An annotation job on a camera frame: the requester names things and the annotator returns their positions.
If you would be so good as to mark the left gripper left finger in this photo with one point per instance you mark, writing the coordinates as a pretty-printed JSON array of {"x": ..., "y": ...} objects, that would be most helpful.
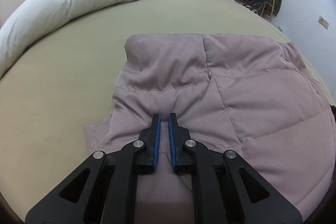
[{"x": 102, "y": 189}]

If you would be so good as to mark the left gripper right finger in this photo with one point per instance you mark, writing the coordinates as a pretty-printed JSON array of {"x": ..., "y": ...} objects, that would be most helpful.
[{"x": 226, "y": 189}]

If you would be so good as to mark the mauve quilted down jacket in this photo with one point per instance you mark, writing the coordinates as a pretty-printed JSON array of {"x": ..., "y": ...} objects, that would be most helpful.
[{"x": 250, "y": 94}]

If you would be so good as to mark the olive green bed sheet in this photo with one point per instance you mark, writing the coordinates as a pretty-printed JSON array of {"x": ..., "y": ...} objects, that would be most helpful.
[{"x": 66, "y": 80}]

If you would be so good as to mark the black chair by rack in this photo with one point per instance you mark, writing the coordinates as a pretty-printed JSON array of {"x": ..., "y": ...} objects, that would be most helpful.
[{"x": 256, "y": 6}]

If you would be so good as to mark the long white pillow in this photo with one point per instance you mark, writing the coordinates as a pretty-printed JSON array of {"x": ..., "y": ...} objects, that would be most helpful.
[{"x": 34, "y": 19}]

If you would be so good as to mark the upper wall socket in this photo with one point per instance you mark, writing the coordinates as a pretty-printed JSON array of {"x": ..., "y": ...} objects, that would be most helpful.
[{"x": 323, "y": 22}]

